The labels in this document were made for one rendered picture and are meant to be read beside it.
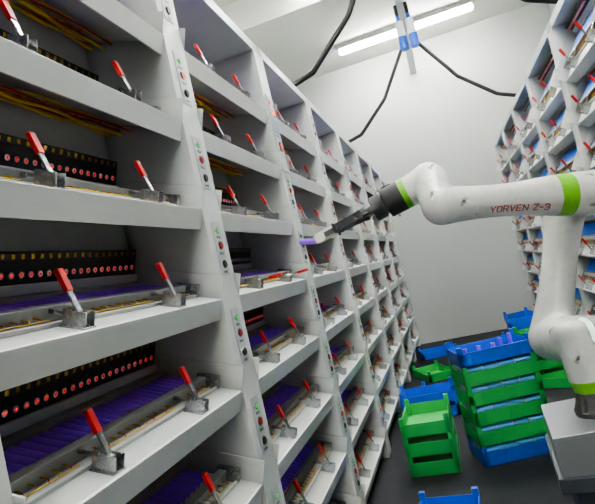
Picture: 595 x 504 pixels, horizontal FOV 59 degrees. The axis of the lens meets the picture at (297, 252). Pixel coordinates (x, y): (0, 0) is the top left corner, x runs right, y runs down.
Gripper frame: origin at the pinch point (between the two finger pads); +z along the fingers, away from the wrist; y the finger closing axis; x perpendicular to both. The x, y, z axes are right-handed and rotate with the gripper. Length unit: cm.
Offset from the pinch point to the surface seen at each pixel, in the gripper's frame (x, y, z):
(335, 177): -47, -155, 12
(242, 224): -8.7, 31.4, 12.0
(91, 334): 9, 98, 15
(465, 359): 63, -62, -16
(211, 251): -2, 55, 13
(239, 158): -27.8, 21.8, 7.9
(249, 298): 9.9, 38.8, 16.0
